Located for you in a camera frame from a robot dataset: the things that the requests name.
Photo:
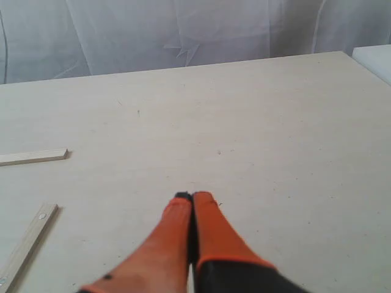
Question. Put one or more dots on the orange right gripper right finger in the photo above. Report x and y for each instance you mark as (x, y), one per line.
(226, 263)

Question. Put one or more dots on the plain wood strip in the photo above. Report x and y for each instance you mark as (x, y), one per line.
(33, 157)

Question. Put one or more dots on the white backdrop cloth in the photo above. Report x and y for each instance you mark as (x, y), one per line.
(63, 39)

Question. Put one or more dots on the white foam block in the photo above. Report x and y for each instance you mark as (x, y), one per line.
(376, 59)

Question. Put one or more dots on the wood strip with magnets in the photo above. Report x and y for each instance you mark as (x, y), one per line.
(24, 250)

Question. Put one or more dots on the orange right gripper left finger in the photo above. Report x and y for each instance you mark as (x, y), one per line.
(160, 263)

